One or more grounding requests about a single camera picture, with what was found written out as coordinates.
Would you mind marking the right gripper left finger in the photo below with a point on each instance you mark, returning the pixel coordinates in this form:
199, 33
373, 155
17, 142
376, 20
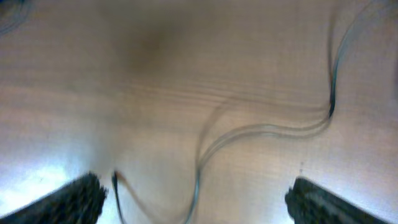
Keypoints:
78, 202

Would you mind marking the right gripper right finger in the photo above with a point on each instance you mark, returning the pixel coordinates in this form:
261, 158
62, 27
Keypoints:
308, 203

